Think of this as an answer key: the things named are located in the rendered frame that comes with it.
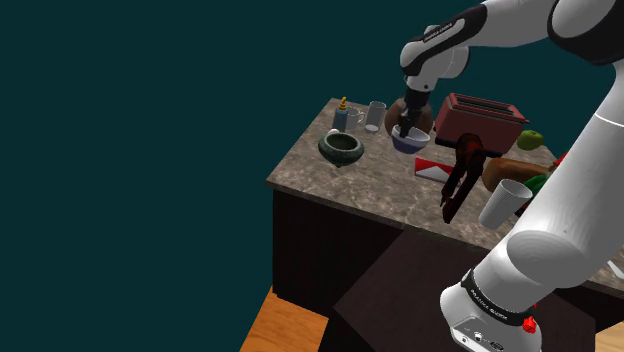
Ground brown round pot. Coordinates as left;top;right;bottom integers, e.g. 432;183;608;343
383;96;435;138

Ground red and white box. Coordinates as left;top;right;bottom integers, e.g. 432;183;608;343
413;155;460;185

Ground clear drinking glass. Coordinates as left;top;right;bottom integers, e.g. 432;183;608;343
364;100;388;134

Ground brown bread loaf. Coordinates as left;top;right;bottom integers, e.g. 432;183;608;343
481;156;553;193

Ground white paper cup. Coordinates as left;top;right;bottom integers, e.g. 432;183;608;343
477;178;534;231

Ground dark red tongs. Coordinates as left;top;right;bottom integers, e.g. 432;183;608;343
439;132;489;225

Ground red toaster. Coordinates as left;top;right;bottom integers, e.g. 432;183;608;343
433;91;532;154

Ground dark robot stand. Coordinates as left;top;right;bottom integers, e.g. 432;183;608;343
318;227;599;352

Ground dark counter cabinet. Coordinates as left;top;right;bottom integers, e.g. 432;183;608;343
271;188;407;319

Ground blue and white bowl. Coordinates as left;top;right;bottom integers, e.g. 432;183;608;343
390;124;432;156

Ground blue bottle with yellow cap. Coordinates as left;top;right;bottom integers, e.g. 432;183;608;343
333;96;350;133

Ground green apple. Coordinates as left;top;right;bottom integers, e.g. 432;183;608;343
516;128;545;152

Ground white mug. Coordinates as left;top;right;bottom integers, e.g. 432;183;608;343
344;106;366;132

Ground dark green bowl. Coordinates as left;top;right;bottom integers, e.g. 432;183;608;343
317;131;366;169

